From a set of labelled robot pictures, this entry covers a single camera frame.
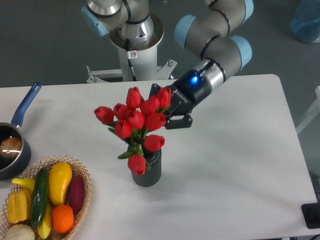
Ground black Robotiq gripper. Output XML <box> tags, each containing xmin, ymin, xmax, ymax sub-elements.
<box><xmin>148</xmin><ymin>70</ymin><xmax>212</xmax><ymax>130</ymax></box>

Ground red tulip bouquet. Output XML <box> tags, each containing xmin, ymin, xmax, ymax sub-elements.
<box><xmin>94</xmin><ymin>86</ymin><xmax>172</xmax><ymax>176</ymax></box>

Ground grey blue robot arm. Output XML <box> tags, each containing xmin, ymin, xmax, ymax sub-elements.
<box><xmin>81</xmin><ymin>0</ymin><xmax>254</xmax><ymax>129</ymax></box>

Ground dark grey ribbed vase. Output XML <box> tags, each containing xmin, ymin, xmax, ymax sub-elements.
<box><xmin>127</xmin><ymin>147</ymin><xmax>162</xmax><ymax>187</ymax></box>

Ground purple sweet potato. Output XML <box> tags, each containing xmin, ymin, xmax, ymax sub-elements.
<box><xmin>68</xmin><ymin>174</ymin><xmax>85</xmax><ymax>215</ymax></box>

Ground yellow squash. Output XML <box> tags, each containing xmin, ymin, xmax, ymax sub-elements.
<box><xmin>48</xmin><ymin>162</ymin><xmax>73</xmax><ymax>206</ymax></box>

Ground blue transparent container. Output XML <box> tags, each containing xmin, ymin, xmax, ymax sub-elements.
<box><xmin>289</xmin><ymin>0</ymin><xmax>320</xmax><ymax>43</ymax></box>

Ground orange fruit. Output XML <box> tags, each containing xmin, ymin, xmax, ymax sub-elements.
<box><xmin>52</xmin><ymin>204</ymin><xmax>75</xmax><ymax>234</ymax></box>

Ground green cucumber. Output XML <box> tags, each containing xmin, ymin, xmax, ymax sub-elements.
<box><xmin>30</xmin><ymin>168</ymin><xmax>49</xmax><ymax>228</ymax></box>

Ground brown patty in pan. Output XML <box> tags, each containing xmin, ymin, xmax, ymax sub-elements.
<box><xmin>0</xmin><ymin>137</ymin><xmax>22</xmax><ymax>159</ymax></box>

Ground blue saucepan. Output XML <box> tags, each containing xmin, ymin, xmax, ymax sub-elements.
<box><xmin>0</xmin><ymin>82</ymin><xmax>42</xmax><ymax>180</ymax></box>

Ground black device at edge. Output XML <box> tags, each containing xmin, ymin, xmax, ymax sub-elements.
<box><xmin>301</xmin><ymin>202</ymin><xmax>320</xmax><ymax>229</ymax></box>

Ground yellow banana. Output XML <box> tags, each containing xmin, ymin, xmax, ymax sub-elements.
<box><xmin>11</xmin><ymin>178</ymin><xmax>52</xmax><ymax>240</ymax></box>

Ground yellow bell pepper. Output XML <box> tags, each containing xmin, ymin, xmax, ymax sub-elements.
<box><xmin>7</xmin><ymin>189</ymin><xmax>31</xmax><ymax>224</ymax></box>

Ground white garlic bulb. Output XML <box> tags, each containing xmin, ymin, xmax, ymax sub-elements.
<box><xmin>5</xmin><ymin>224</ymin><xmax>36</xmax><ymax>240</ymax></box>

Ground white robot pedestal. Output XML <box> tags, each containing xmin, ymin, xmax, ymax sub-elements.
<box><xmin>86</xmin><ymin>13</ymin><xmax>178</xmax><ymax>84</ymax></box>

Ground black pedestal cable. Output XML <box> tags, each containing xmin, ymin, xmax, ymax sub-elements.
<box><xmin>125</xmin><ymin>38</ymin><xmax>138</xmax><ymax>82</ymax></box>

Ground white frame at right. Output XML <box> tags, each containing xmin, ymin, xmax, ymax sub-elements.
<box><xmin>295</xmin><ymin>86</ymin><xmax>320</xmax><ymax>135</ymax></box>

